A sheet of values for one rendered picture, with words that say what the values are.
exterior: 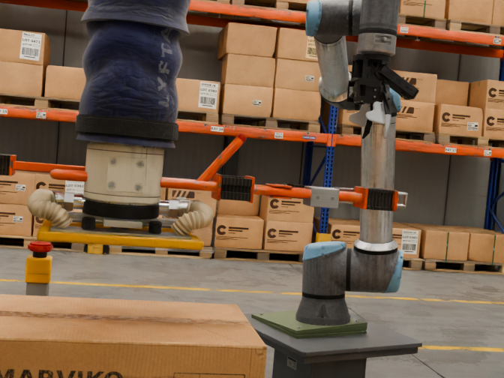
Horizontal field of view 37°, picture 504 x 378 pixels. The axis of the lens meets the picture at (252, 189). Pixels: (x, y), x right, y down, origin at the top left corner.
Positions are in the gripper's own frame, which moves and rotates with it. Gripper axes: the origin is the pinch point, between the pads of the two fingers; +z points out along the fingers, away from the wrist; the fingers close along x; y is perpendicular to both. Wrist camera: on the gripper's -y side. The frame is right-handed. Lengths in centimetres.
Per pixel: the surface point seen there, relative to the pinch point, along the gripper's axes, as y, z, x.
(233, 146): 35.1, 4.6, 2.2
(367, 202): 2.1, 15.0, 3.6
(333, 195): 10.8, 14.0, 3.8
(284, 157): -187, 8, -834
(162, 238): 51, 25, 15
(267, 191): 26.7, 14.2, 4.0
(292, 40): -152, -133, -703
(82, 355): 65, 49, 20
